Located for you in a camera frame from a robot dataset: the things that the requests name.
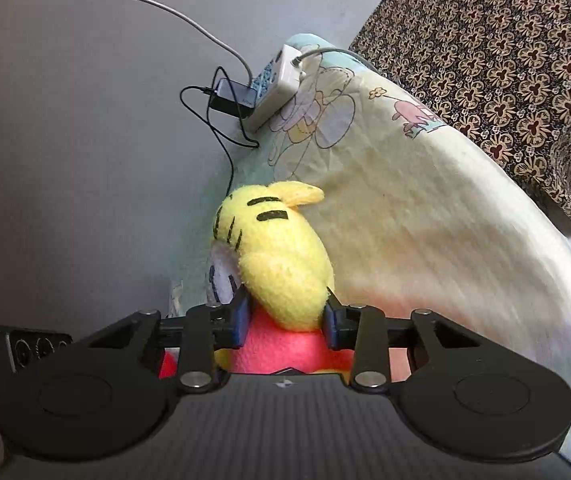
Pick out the grey plugged cord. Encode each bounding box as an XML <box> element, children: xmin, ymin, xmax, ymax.
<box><xmin>290</xmin><ymin>47</ymin><xmax>366</xmax><ymax>68</ymax></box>

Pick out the white power strip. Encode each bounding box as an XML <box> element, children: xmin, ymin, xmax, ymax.
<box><xmin>242</xmin><ymin>44</ymin><xmax>311</xmax><ymax>133</ymax></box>

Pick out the yellow plush bear red shirt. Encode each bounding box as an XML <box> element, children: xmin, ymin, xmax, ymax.
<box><xmin>158</xmin><ymin>180</ymin><xmax>356</xmax><ymax>376</ymax></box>

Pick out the brown floral patterned cloth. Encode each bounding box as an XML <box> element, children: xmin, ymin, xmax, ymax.
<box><xmin>348</xmin><ymin>0</ymin><xmax>571</xmax><ymax>238</ymax></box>

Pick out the cartoon print bedsheet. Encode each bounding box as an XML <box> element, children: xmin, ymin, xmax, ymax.
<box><xmin>168</xmin><ymin>32</ymin><xmax>571</xmax><ymax>480</ymax></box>

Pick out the black charger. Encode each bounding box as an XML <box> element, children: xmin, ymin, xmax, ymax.
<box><xmin>208</xmin><ymin>78</ymin><xmax>256</xmax><ymax>118</ymax></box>

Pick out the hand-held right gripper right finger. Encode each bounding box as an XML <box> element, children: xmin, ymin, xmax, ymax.
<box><xmin>323</xmin><ymin>292</ymin><xmax>491</xmax><ymax>393</ymax></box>

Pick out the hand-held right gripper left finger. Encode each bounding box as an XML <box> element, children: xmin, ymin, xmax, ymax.
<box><xmin>72</xmin><ymin>292</ymin><xmax>252</xmax><ymax>393</ymax></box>

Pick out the black charger cable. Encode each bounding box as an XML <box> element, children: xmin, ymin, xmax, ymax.
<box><xmin>180</xmin><ymin>66</ymin><xmax>261</xmax><ymax>201</ymax></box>

